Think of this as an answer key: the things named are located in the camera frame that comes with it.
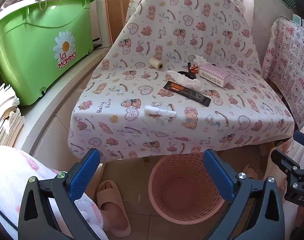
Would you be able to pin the pink slipper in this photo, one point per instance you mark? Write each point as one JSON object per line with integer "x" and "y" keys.
{"x": 250, "y": 171}
{"x": 109, "y": 192}

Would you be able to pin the small crumpled white tissue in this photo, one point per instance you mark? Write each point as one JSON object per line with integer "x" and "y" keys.
{"x": 200, "y": 60}

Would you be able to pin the pink perforated plastic basket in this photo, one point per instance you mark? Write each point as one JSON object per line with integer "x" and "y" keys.
{"x": 182, "y": 192}

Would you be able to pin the red white striped ribbon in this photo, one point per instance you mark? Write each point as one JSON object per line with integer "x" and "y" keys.
{"x": 193, "y": 68}

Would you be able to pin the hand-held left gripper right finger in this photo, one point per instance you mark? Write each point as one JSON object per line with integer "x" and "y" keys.
{"x": 218, "y": 177}

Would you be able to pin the person's left foot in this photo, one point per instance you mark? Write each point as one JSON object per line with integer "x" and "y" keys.
{"x": 113, "y": 215}

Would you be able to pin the long white tissue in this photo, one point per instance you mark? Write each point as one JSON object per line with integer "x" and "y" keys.
{"x": 185, "y": 80}

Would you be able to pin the black snack wrapper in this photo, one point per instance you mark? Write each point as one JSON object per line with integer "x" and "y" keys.
{"x": 187, "y": 93}

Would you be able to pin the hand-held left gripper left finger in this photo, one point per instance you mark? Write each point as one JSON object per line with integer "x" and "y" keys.
{"x": 84, "y": 175}

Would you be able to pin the bear printed cloth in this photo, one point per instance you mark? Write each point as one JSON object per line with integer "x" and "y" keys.
{"x": 192, "y": 17}

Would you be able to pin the green plastic storage box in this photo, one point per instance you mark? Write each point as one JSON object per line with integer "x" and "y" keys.
{"x": 36, "y": 55}

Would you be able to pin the white storage box lid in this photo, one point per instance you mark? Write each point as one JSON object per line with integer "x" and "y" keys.
{"x": 54, "y": 3}

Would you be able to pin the cream thread spool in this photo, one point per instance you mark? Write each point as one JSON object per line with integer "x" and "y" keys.
{"x": 155, "y": 63}

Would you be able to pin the pink patchwork printed cloth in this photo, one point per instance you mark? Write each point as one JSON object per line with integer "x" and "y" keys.
{"x": 289, "y": 55}

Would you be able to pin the pink fleece robe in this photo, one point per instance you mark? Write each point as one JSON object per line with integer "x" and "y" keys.
{"x": 11, "y": 175}

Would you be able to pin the pink checked tissue pack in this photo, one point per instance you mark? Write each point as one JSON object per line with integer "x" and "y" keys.
{"x": 215, "y": 76}

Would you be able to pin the stack of papers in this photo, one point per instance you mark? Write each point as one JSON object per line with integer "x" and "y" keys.
{"x": 4, "y": 115}

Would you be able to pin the white plastic tube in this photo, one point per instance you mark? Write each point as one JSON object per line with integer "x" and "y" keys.
{"x": 159, "y": 110}

